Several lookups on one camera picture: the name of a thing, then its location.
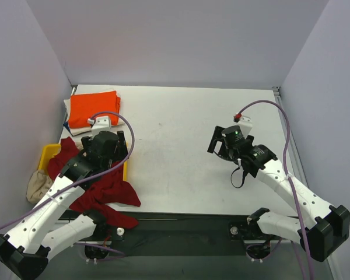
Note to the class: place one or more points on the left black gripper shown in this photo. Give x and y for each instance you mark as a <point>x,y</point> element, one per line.
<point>122,140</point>

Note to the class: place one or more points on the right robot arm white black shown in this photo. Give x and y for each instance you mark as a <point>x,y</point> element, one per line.
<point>320,227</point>

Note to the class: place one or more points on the folded cream t shirt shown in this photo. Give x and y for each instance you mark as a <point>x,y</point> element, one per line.
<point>76,128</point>

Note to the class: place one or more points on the dark red t shirt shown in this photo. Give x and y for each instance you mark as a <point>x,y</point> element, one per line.
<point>111,188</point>

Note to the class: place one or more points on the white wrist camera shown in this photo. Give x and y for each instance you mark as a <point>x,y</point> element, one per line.
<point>99,124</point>
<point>244,123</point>

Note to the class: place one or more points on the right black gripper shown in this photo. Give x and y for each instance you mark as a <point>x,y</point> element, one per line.
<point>217,140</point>

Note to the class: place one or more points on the folded orange t shirt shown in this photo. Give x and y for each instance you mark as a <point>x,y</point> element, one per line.
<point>93,109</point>

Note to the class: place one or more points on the folded navy t shirt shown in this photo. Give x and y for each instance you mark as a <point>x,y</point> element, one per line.
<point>66,126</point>

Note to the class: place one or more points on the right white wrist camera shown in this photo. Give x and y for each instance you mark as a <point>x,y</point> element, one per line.
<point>244,123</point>

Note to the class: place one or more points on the yellow plastic tray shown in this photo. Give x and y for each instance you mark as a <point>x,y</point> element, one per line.
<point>48,154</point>

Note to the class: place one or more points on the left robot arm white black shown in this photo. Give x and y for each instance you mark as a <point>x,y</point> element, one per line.
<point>29,246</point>

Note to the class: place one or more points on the crumpled beige t shirt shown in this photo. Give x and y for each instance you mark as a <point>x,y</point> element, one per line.
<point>38,186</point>

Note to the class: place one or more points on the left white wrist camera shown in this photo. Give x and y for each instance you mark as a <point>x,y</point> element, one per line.
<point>99,124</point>

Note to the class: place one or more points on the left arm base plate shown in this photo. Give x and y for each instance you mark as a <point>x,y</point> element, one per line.
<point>98,233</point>

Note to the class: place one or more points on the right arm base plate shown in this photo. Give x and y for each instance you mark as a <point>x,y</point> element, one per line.
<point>241,231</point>

